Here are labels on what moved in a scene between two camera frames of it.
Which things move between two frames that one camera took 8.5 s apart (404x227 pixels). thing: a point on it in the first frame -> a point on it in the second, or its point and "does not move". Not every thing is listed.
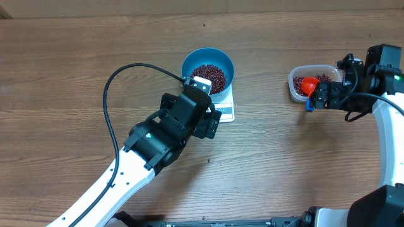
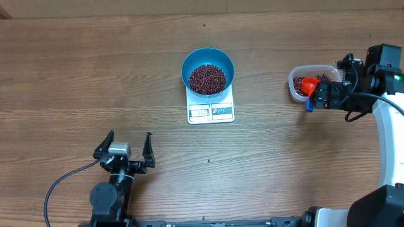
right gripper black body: (322, 96) does not move
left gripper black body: (207, 128) -> (135, 167)
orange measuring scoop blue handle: (308, 84) does not move
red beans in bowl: (211, 72) does not move
